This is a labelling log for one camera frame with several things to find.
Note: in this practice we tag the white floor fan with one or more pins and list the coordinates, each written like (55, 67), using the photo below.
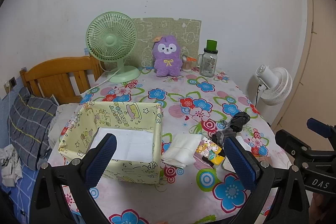
(275, 85)

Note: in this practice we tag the white crumpled cloth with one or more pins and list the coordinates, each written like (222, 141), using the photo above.
(10, 166)

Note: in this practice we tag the grey gloves bundle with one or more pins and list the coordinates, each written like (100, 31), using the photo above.
(223, 136)

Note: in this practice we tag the glass jar with green lid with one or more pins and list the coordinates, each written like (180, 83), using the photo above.
(208, 64)

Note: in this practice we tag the white blanket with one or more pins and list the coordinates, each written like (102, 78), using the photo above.
(65, 113)

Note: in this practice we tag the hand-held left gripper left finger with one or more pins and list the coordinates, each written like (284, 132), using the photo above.
(101, 161)

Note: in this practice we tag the beige wooden wardrobe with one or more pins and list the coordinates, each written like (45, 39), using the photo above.
(320, 56)

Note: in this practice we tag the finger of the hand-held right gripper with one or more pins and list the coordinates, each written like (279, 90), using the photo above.
(287, 140)
(319, 127)

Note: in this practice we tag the colourful tissue packet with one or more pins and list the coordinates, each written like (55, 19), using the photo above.
(208, 151)

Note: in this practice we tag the black plastic bag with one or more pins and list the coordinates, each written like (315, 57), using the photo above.
(240, 121)

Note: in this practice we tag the green desk fan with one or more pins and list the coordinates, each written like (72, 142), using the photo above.
(110, 40)

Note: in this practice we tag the white printed plastic packet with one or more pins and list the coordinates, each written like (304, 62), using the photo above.
(244, 145)

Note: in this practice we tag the blue bed sheet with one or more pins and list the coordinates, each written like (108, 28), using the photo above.
(18, 200)

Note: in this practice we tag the wall socket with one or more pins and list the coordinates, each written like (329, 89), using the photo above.
(12, 82)

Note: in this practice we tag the green patterned wall board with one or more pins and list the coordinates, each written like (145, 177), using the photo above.
(189, 29)

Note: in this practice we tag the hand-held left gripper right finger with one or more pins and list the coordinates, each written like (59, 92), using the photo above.
(241, 163)

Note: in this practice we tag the wooden headboard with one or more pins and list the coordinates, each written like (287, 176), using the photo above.
(52, 74)

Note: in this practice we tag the purple plush toy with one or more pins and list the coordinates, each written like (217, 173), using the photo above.
(168, 61)

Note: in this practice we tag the grey plaid pillow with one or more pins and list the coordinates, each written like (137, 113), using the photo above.
(31, 124)

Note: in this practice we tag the person's right hand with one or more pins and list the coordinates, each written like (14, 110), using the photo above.
(319, 203)

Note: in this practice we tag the yellow cartoon fabric storage box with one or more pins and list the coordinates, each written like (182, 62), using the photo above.
(131, 113)

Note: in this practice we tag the cotton swab container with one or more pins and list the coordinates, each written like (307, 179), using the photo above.
(187, 64)

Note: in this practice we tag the white towel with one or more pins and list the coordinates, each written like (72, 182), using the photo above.
(181, 150)

